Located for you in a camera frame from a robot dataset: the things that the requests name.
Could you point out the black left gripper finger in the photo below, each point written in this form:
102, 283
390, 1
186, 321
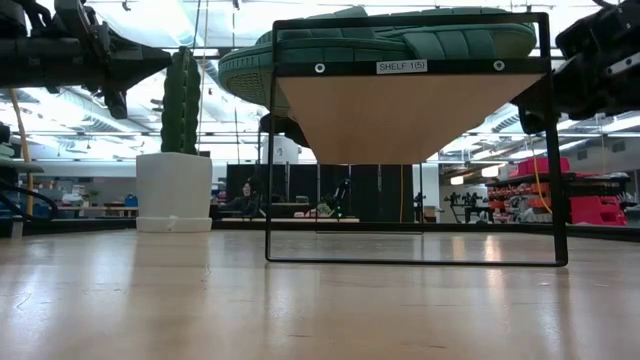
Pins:
135, 65

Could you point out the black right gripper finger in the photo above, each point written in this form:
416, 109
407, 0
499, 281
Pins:
532, 95

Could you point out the teal cloth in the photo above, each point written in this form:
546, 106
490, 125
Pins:
350, 47

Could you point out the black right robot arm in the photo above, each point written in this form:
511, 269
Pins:
631, 85

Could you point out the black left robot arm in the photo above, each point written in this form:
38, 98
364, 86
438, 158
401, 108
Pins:
30, 60

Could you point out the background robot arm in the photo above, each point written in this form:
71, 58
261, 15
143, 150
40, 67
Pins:
340, 192

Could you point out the green cactus plant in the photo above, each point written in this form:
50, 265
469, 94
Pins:
180, 100

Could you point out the mint green stapler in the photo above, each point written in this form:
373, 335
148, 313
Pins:
6, 151

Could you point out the dark grey desk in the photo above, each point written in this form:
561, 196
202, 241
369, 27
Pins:
20, 166

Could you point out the red storage shelving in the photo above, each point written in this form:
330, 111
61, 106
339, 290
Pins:
595, 210

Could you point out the white hexagonal plant pot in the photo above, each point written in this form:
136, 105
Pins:
174, 190

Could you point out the person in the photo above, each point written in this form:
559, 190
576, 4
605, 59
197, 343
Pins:
246, 200

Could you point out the black partition panels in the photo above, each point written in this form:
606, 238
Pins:
367, 192

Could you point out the wooden shelf black metal frame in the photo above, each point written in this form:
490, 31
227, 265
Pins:
400, 120

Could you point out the black aluminium rig frame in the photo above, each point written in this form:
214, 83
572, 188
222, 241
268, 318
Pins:
90, 226

